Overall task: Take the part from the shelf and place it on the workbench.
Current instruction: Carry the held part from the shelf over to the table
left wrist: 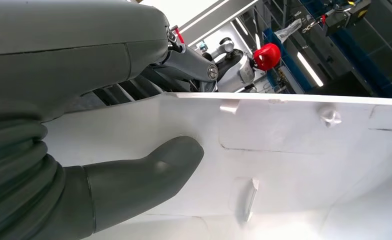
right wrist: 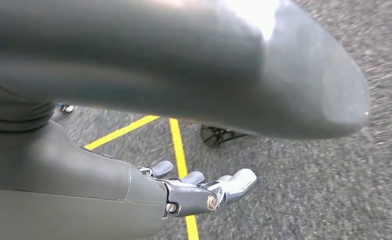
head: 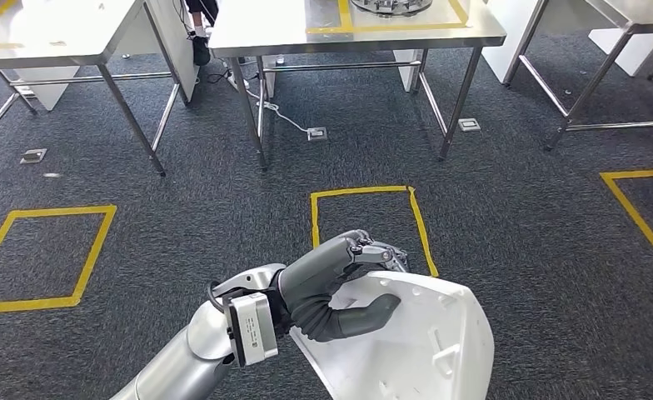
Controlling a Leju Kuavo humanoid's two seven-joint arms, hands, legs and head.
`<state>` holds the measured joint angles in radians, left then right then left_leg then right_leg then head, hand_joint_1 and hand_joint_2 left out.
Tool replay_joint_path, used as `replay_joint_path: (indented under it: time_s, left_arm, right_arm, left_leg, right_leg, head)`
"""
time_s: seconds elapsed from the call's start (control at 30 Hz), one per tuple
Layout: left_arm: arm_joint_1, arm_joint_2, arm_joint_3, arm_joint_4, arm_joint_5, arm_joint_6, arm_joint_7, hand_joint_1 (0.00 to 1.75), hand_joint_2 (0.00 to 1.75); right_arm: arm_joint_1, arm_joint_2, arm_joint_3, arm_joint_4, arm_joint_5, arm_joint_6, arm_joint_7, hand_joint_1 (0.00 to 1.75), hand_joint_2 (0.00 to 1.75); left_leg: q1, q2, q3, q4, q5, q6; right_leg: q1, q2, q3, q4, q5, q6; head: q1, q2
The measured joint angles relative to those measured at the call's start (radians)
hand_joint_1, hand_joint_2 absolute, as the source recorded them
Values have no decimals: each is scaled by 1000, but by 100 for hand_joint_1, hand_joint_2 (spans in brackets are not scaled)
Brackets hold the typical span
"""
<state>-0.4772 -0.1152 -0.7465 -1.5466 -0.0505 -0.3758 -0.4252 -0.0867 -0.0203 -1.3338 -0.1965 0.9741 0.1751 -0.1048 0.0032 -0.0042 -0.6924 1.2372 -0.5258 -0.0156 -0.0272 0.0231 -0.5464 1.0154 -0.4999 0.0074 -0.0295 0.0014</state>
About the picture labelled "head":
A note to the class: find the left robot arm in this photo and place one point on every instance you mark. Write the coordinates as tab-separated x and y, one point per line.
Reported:
166	370

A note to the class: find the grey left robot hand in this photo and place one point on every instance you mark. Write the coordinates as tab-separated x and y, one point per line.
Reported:
315	270

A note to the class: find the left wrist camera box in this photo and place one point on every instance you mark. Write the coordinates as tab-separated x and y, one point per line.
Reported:
255	331

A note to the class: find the silver floor socket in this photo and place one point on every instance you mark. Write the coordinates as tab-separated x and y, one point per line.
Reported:
317	133
469	125
33	156

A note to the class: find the white side panel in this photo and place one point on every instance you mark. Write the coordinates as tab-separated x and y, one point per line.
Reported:
624	52
410	69
511	33
48	88
172	44

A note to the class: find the yellow floor tape square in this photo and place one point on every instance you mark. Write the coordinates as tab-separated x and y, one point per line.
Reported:
28	304
640	221
359	190

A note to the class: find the grey wheel cover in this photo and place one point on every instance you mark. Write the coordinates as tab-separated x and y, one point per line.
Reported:
392	6

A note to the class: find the stainless steel table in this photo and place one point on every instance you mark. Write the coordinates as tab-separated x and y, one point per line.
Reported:
260	27
56	27
624	11

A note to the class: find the white plastic shell part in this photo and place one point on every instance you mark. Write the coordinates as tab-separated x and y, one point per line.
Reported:
415	342

